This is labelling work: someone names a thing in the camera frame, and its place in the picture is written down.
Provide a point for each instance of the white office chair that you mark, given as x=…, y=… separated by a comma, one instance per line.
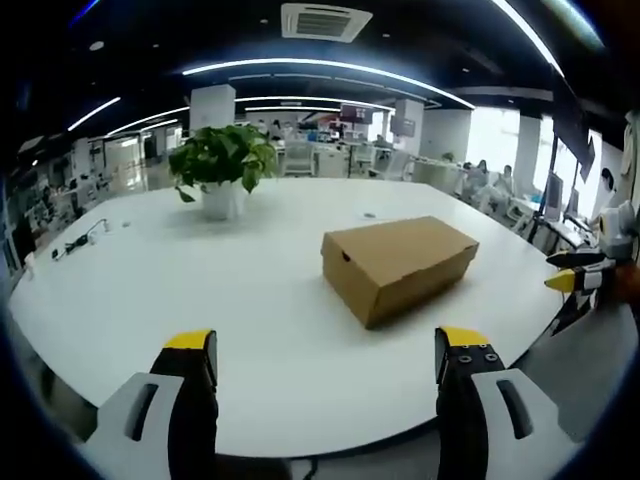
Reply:
x=298, y=157

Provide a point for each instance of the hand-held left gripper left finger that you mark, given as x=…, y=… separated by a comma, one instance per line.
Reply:
x=170, y=400

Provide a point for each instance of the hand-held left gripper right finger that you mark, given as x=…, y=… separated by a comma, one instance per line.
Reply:
x=480, y=400

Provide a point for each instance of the ceiling air conditioner vent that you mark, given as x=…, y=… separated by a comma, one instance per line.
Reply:
x=326, y=21

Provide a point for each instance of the white plant pot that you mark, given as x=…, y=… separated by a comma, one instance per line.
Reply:
x=222, y=200

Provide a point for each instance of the green potted plant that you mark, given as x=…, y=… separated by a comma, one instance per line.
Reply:
x=225, y=155

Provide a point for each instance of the white pillar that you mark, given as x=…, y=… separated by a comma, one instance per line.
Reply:
x=212, y=107

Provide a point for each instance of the brown cardboard shoe box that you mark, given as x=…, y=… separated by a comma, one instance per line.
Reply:
x=395, y=265

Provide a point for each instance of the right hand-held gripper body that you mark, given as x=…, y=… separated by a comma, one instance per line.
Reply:
x=617, y=230

